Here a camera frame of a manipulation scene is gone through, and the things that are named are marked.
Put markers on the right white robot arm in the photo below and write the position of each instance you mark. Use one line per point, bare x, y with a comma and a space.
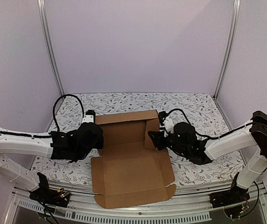
251, 134

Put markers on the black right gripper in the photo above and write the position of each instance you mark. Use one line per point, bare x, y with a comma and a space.
161, 139

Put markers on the aluminium frame post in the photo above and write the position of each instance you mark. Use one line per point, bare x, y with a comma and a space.
49, 47
228, 49

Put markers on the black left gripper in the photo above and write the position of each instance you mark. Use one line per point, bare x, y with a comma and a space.
99, 144

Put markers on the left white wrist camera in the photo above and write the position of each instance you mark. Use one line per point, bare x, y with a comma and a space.
89, 117

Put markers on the floral patterned table mat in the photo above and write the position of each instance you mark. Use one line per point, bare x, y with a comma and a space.
198, 108

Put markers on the right aluminium frame post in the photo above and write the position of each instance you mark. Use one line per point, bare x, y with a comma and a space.
228, 49

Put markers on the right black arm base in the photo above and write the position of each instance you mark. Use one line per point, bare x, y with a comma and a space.
234, 195

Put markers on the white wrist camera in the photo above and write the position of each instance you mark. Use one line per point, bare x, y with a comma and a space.
166, 123
89, 117

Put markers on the left aluminium frame post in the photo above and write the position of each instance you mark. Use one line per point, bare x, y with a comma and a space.
49, 47

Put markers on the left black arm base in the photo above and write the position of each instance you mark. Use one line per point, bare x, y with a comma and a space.
45, 195

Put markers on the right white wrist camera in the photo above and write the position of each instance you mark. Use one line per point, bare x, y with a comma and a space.
166, 123

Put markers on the brown cardboard box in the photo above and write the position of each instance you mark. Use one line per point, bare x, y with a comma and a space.
129, 170

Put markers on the aluminium front rail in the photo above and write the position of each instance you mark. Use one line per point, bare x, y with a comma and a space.
189, 205

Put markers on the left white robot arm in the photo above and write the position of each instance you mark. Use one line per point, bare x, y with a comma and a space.
37, 144

